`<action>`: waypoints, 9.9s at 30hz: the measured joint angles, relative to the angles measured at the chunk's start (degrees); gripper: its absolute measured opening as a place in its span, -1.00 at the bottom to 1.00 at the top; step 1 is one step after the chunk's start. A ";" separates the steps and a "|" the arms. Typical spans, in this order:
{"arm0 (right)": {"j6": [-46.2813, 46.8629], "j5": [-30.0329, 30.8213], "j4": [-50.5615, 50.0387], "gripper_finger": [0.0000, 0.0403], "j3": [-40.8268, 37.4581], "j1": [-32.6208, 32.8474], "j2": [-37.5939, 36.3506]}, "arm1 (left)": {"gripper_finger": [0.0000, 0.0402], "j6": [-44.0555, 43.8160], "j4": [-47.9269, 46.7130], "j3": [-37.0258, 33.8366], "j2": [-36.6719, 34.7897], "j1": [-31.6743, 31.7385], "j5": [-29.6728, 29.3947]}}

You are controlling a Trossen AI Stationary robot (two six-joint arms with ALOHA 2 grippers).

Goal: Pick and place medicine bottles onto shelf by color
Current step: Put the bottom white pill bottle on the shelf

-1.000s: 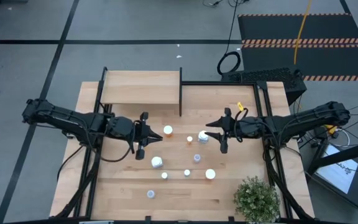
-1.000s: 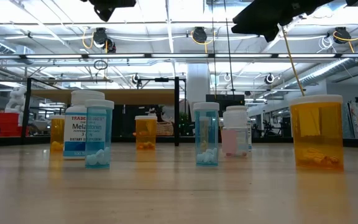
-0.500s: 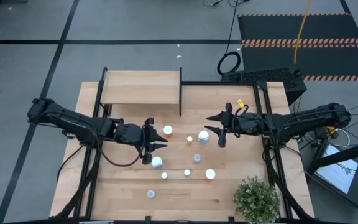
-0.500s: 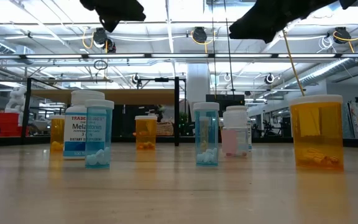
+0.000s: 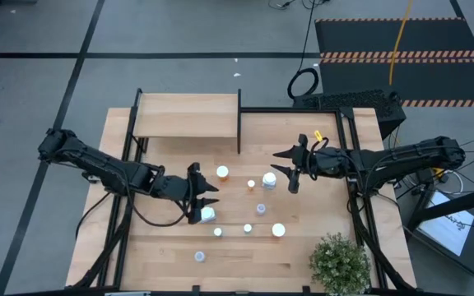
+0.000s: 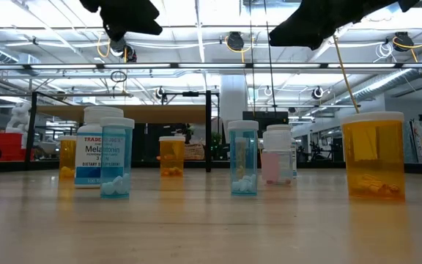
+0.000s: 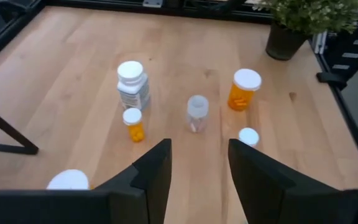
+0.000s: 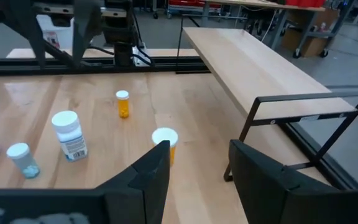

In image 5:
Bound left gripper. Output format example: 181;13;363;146
153;161;221;225

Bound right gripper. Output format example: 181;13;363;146
270;133;351;195

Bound white labelled pill bottle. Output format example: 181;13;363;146
199;206;217;224
261;171;278;190

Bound wooden shelf black posts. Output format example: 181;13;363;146
132;87;243;155

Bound green potted plant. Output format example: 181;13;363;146
309;232;373;296

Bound black hazard-striped floor mat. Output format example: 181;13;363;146
314;16;474;109

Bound black stand bar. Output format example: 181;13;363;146
405;183;474;234

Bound white printed board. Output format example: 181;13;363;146
417;189;474;258

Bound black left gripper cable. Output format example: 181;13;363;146
125;180;193;229

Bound black arm base cable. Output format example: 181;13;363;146
75;191;113;242

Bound black coiled cable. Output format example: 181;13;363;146
286;0;321;100

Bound yellow hanging cable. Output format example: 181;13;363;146
388;0;415;86

